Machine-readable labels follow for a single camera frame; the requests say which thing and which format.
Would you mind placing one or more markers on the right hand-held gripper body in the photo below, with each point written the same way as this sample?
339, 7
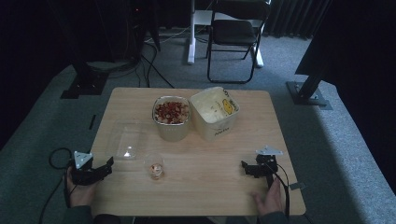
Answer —
267, 161

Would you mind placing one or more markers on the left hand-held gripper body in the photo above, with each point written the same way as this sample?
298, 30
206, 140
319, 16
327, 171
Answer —
83, 169

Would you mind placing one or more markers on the person's left hand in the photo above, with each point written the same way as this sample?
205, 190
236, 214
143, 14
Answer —
80, 194

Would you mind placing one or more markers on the person's right hand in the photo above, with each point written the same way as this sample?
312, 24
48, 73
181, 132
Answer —
271, 200

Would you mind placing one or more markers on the clear plastic lid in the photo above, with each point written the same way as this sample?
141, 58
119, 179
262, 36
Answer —
126, 140

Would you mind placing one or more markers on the grey tape piece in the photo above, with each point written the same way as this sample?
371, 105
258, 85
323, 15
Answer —
297, 186

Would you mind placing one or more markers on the small black strip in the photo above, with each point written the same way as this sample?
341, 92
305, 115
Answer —
92, 122

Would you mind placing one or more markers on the small glass cup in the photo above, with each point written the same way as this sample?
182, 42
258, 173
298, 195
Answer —
155, 169

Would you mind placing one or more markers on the cream container with yellow print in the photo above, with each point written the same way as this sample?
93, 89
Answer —
214, 112

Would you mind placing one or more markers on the clear container of red dried fruit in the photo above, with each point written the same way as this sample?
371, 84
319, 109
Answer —
171, 116

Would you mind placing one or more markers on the black slanted stand with base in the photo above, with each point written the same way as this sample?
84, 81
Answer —
309, 90

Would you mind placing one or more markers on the black folding chair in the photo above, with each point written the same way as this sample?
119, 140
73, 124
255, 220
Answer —
235, 34

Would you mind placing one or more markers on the dark curtain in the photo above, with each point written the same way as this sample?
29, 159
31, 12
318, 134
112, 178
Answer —
292, 17

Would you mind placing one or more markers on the black stand with base plate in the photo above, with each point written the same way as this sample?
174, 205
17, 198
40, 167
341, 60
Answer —
85, 79

